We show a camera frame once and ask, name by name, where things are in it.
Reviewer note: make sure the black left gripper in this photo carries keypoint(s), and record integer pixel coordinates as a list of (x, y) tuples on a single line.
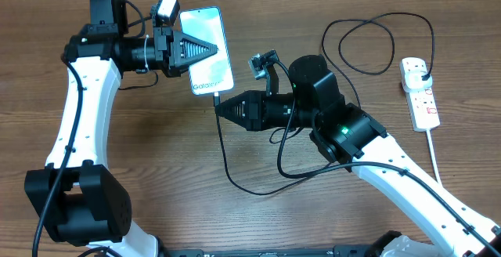
[(171, 50)]

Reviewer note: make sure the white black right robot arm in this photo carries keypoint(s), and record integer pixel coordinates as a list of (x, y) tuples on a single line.
[(351, 139)]

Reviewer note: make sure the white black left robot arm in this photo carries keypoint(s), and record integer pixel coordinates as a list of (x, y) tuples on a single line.
[(76, 197)]

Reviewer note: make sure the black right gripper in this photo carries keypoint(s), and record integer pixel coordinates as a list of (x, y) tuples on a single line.
[(257, 106)]

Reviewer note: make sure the white power strip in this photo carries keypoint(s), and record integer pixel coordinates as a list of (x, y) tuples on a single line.
[(422, 106)]

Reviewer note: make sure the white charger plug adapter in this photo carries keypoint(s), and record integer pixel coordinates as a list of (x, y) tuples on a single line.
[(415, 81)]

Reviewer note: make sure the blue Galaxy smartphone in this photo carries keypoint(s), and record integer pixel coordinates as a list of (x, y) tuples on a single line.
[(214, 73)]

